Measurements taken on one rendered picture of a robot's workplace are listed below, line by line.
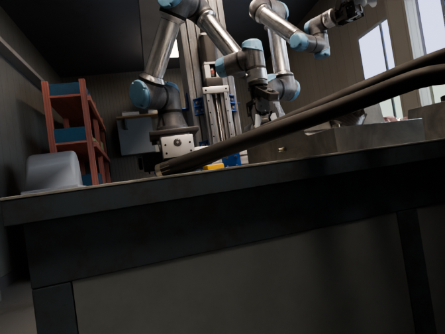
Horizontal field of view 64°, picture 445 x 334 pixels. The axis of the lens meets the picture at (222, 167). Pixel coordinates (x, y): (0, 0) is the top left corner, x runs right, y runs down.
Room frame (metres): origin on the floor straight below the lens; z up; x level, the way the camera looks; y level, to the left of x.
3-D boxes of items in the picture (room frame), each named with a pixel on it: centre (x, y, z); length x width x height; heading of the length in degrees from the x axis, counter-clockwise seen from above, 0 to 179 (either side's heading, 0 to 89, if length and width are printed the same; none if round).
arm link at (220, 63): (1.36, -0.10, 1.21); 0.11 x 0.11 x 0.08; 57
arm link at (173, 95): (1.69, 0.22, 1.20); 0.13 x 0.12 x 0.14; 147
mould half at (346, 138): (1.07, -0.30, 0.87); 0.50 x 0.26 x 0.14; 19
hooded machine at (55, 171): (4.16, 1.96, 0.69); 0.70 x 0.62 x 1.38; 11
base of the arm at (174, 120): (1.69, 0.21, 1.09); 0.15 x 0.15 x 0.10
